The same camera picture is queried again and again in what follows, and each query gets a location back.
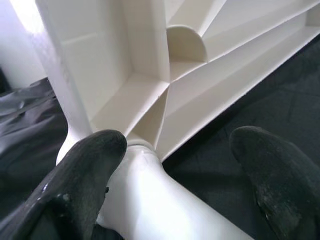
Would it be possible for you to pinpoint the white plastic table leg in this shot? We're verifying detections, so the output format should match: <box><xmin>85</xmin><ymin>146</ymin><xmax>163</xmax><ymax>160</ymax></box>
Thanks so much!
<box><xmin>95</xmin><ymin>140</ymin><xmax>252</xmax><ymax>240</ymax></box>

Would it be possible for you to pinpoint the white plastic table top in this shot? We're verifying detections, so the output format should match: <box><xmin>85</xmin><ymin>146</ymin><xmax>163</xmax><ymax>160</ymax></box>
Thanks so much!
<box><xmin>34</xmin><ymin>0</ymin><xmax>320</xmax><ymax>165</ymax></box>

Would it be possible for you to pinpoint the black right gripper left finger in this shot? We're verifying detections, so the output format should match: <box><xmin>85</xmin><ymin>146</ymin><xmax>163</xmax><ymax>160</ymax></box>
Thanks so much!
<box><xmin>0</xmin><ymin>129</ymin><xmax>129</xmax><ymax>240</ymax></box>

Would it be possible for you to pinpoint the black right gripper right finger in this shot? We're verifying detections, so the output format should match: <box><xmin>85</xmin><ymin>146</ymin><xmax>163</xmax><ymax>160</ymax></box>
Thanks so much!
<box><xmin>228</xmin><ymin>125</ymin><xmax>320</xmax><ymax>240</ymax></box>

